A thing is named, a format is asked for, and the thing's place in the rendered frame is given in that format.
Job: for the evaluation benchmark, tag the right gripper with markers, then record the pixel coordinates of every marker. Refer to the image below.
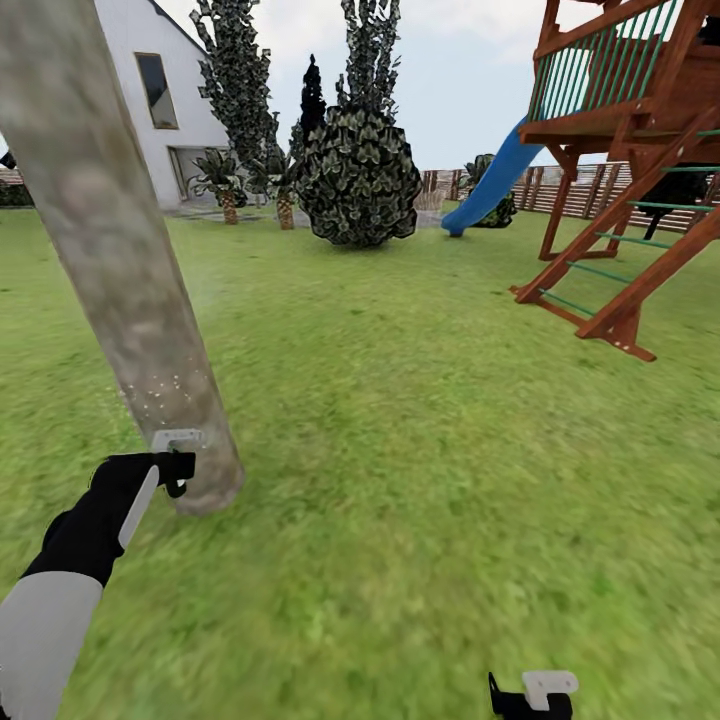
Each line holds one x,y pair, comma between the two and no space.
514,706

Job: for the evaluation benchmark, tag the garden chair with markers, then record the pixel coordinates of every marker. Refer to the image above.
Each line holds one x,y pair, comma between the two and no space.
430,201

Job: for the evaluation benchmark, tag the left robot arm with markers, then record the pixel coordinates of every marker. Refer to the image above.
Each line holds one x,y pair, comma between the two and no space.
45,617

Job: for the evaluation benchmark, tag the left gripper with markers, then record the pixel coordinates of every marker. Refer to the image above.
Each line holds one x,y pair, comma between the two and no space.
179,466

